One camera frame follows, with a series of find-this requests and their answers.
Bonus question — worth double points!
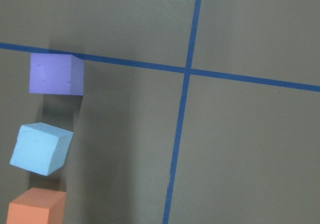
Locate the orange foam block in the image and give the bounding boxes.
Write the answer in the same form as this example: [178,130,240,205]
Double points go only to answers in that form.
[6,188,67,224]

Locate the purple foam block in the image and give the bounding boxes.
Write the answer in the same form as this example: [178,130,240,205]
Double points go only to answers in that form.
[29,53,85,96]

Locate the light blue foam block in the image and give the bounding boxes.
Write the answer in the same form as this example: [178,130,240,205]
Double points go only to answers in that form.
[9,122,74,176]

